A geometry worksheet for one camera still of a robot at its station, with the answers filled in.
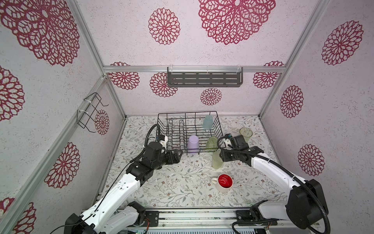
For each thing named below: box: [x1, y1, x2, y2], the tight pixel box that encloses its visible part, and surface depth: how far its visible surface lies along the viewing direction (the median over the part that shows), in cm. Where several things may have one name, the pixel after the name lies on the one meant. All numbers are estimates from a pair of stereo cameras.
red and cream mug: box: [211, 173, 234, 194], surface depth 83 cm
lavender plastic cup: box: [187, 135, 200, 155], surface depth 90 cm
